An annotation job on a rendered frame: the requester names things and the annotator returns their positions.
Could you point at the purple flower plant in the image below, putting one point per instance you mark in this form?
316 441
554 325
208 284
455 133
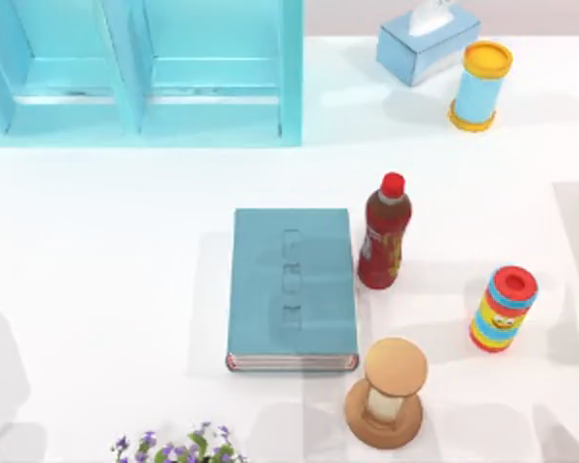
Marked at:
183 446

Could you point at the blue and yellow canister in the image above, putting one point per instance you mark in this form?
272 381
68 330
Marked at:
477 91

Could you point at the red bottle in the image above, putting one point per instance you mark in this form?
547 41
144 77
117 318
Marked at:
385 236

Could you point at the light blue tissue box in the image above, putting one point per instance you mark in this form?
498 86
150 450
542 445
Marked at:
410 46

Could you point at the wooden hourglass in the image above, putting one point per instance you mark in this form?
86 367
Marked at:
388 390

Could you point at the light blue rack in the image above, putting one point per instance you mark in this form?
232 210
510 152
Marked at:
125 72

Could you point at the teal book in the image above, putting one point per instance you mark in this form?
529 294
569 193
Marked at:
292 289

